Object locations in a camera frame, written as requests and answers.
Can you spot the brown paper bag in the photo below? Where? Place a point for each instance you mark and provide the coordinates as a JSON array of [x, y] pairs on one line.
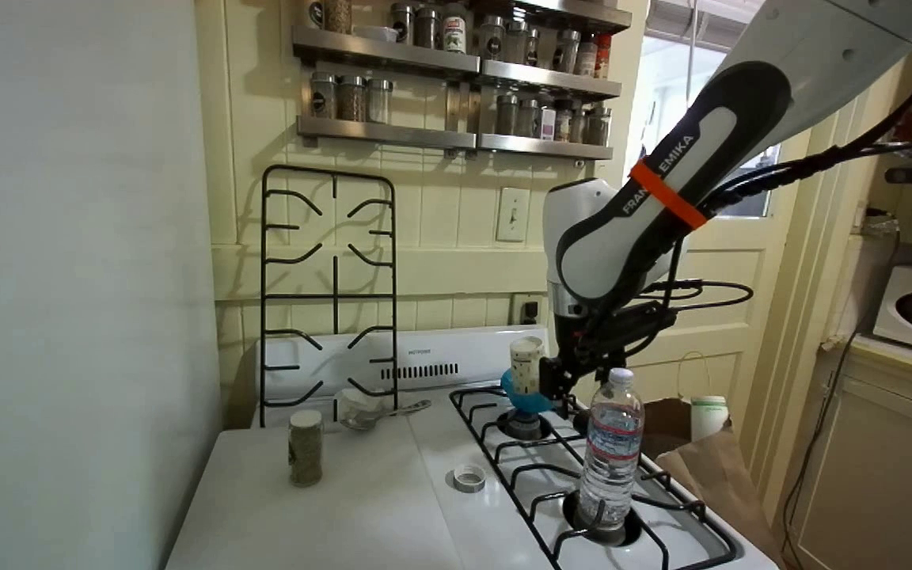
[[709, 467]]

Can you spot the stove burner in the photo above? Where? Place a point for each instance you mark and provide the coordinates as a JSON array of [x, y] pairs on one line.
[[522, 427], [619, 532]]

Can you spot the cream cabinet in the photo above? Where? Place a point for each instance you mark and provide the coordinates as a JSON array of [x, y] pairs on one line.
[[883, 467]]

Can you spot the white lidded jar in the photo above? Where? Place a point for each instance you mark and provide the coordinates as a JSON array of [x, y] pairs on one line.
[[526, 366]]

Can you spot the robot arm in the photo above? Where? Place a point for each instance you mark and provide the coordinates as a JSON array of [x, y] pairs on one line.
[[820, 55]]

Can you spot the black stove grate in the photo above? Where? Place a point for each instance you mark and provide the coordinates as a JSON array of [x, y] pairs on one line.
[[335, 294], [535, 471]]

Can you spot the wall socket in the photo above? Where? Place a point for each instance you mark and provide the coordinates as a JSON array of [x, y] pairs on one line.
[[530, 310]]

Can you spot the metal spoon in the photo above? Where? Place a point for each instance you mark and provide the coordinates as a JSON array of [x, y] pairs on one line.
[[365, 421]]

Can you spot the light switch plate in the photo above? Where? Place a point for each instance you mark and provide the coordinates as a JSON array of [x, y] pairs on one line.
[[512, 214]]

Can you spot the white gas stove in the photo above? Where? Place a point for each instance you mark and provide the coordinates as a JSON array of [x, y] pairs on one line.
[[393, 514]]

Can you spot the white refrigerator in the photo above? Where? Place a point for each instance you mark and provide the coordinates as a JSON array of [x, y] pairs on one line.
[[68, 285]]

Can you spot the blue bowl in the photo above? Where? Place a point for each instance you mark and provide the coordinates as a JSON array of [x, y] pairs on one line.
[[521, 400]]

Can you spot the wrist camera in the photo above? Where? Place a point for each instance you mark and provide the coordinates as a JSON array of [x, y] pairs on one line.
[[638, 321]]

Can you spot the white paper cup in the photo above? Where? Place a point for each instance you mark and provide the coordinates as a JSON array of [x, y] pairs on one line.
[[708, 416]]

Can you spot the steel spice rack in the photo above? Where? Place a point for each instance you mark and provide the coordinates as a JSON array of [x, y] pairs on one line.
[[385, 54], [551, 79]]

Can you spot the dark spice jar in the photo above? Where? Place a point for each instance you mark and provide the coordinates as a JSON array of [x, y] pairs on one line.
[[305, 451]]

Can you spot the cream panelled door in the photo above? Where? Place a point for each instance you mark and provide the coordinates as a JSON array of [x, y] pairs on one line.
[[725, 261]]

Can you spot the clear plastic water bottle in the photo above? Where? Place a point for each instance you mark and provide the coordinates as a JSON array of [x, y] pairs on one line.
[[611, 451]]

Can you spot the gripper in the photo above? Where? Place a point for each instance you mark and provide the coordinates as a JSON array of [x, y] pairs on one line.
[[580, 344]]

